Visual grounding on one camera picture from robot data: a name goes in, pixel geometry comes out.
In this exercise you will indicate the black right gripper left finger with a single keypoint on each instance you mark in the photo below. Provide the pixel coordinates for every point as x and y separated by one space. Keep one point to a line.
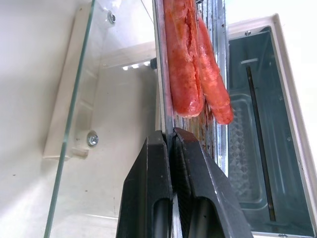
142 188

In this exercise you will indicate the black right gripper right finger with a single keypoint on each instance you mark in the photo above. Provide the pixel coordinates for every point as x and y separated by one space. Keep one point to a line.
210 188

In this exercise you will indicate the silver metal baking tray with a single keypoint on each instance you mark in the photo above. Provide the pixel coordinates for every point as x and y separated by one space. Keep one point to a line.
162 81

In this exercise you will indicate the glass toaster oven door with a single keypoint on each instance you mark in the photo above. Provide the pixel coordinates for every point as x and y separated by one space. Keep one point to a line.
114 119

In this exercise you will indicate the cream toaster oven body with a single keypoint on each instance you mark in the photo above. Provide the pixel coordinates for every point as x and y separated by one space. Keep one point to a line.
270 129

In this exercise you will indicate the smooth red sausage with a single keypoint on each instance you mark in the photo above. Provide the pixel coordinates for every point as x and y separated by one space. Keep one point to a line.
213 81

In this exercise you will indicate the split red sausage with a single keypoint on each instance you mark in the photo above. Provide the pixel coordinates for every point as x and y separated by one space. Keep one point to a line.
182 57

